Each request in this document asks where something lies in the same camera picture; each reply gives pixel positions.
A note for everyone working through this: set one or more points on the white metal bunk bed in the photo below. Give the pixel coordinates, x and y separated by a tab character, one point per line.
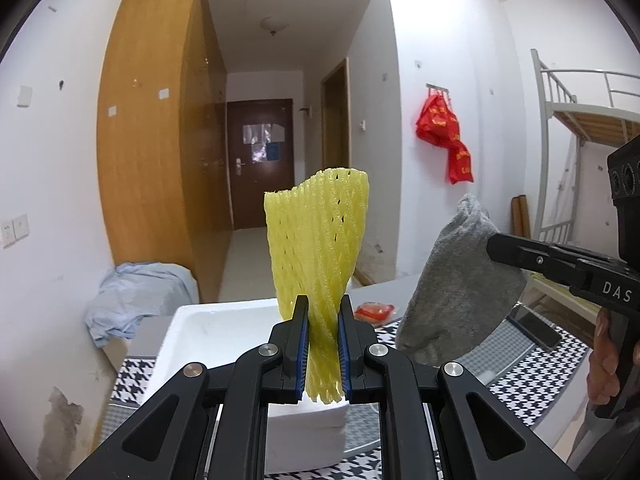
542	135

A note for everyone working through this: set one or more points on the red hanging bags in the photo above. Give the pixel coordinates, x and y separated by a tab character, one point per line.
440	120

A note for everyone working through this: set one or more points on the dark brown entrance door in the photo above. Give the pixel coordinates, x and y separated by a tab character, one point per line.
260	185

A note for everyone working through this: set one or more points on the grey felt cloth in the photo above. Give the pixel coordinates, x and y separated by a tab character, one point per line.
450	290

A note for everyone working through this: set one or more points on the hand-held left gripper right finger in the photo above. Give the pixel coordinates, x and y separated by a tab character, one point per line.
344	355

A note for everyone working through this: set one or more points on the white wall switch box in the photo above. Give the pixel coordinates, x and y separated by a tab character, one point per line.
23	96

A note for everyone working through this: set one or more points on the wooden boards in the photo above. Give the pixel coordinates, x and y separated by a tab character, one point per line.
520	215

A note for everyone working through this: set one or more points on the blue paper notice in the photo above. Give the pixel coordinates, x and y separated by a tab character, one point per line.
273	151

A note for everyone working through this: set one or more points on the metal wall hook rack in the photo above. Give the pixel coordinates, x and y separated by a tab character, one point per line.
437	87

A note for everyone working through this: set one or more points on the yellow foam net sleeve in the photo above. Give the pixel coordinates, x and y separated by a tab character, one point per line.
320	230

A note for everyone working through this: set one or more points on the wooden wardrobe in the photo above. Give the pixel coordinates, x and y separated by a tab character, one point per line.
145	160

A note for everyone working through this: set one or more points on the light blue cloth pile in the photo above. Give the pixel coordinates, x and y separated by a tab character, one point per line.
135	295

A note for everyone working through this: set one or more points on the houndstooth tablecloth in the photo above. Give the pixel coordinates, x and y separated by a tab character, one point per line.
525	375

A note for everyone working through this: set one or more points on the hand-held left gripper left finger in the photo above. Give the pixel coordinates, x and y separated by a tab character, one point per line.
301	355

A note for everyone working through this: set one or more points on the white wall sockets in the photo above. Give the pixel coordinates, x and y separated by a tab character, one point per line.
15	230

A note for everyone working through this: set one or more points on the black smartphone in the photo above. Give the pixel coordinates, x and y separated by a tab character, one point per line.
535	327

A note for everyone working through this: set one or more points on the wooden side door frame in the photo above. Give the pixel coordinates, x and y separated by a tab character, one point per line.
334	125

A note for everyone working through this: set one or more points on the round ceiling lamp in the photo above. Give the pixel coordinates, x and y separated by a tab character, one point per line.
275	25

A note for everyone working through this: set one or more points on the person's right hand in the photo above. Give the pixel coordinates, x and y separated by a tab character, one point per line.
602	360

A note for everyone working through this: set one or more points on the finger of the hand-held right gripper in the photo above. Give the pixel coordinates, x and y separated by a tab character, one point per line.
530	257

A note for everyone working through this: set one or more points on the person's grey clothing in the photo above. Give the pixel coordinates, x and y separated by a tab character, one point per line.
600	445

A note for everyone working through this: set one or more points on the white foam box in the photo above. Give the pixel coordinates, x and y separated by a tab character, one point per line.
215	330

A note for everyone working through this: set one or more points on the red snack packet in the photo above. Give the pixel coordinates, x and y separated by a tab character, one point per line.
374	312

